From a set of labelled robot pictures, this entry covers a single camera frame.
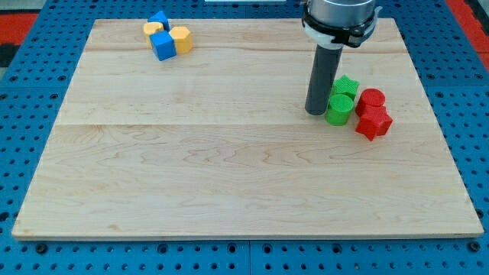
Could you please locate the light wooden board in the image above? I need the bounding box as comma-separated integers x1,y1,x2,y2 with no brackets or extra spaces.
11,18,484,241

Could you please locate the green cylinder block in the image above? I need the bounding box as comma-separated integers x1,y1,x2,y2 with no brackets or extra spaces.
325,94,354,126

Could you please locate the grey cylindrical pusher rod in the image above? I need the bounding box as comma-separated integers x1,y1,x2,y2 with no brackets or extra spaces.
305,45,342,115

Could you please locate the green star block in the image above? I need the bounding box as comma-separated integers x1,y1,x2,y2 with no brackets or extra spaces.
331,75,360,101

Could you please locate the yellow hexagon block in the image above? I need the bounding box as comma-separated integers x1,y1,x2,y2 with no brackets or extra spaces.
170,26,193,55

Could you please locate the blue cube block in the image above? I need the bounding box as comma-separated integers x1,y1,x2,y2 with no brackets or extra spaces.
150,31,176,61

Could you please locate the red cylinder block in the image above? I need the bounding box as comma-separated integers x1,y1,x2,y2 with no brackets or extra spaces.
355,88,385,117

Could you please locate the red star block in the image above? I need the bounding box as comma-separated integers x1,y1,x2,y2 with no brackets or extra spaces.
355,106,393,141

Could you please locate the yellow cylinder block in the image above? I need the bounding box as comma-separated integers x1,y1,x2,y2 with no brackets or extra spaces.
143,22,164,49

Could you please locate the blue triangular block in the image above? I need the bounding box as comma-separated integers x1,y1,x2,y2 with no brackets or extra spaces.
147,10,170,31

